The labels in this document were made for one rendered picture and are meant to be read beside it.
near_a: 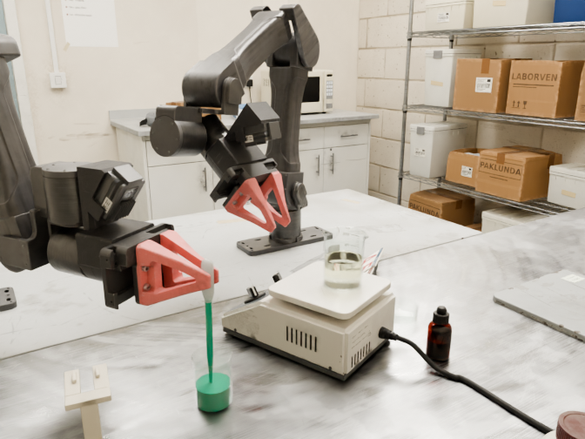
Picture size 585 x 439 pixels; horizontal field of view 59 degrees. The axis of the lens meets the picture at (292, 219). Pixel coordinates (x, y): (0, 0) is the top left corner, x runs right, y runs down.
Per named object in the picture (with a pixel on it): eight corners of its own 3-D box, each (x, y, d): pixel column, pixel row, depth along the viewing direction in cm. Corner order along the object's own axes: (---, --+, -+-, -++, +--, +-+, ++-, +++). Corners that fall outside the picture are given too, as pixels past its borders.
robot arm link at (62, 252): (120, 214, 59) (76, 206, 62) (81, 228, 54) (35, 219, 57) (125, 270, 61) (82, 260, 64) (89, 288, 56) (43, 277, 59)
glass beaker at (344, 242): (312, 290, 65) (313, 229, 62) (335, 276, 69) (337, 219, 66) (354, 303, 61) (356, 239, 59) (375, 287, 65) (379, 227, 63)
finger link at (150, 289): (235, 234, 54) (164, 222, 58) (195, 257, 48) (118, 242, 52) (236, 293, 56) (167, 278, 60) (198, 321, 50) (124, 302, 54)
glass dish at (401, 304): (376, 308, 78) (377, 295, 77) (413, 309, 78) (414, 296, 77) (381, 327, 73) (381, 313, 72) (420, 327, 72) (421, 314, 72)
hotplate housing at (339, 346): (219, 334, 71) (217, 280, 68) (278, 300, 81) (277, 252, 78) (360, 393, 58) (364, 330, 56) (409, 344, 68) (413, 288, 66)
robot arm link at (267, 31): (217, 80, 73) (308, -8, 91) (170, 78, 77) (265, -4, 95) (243, 151, 81) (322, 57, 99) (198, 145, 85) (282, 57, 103)
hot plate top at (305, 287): (264, 294, 64) (264, 287, 64) (317, 265, 74) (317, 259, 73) (346, 321, 58) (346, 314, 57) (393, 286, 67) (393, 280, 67)
